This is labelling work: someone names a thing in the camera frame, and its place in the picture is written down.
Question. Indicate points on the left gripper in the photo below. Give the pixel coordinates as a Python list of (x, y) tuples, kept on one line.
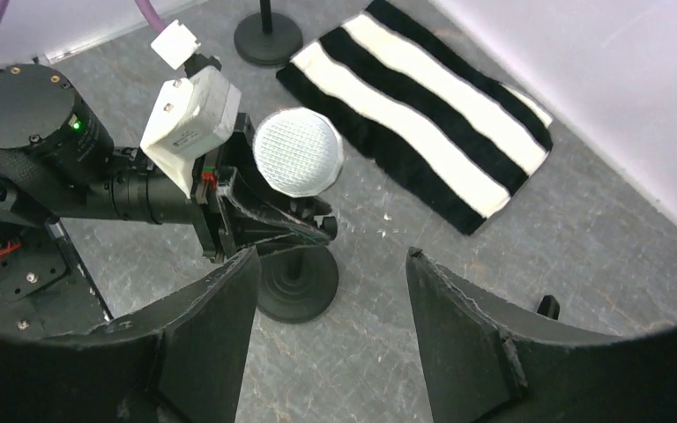
[(235, 209)]

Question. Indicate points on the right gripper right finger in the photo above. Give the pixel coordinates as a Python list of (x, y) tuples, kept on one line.
[(485, 359)]

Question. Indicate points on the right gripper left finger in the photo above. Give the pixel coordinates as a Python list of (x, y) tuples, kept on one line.
[(179, 359)]

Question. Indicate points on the white microphone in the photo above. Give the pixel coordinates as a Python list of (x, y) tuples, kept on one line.
[(299, 152)]

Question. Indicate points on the black mic stand back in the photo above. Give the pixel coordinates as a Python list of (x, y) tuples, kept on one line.
[(299, 275)]

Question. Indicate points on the black mic stand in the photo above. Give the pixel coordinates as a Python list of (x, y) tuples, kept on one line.
[(267, 38), (299, 275)]

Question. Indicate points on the black mic stand front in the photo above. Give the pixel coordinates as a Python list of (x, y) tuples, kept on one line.
[(267, 38)]

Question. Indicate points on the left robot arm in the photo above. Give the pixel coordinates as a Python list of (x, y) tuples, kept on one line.
[(57, 160)]

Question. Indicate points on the black microphone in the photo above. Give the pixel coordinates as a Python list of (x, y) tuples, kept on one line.
[(549, 307)]

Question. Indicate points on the striped black white cloth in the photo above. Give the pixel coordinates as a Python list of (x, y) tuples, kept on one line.
[(458, 140)]

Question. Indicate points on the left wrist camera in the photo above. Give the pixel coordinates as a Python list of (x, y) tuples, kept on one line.
[(190, 117)]

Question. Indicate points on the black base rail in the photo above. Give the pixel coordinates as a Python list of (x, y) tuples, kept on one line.
[(45, 288)]

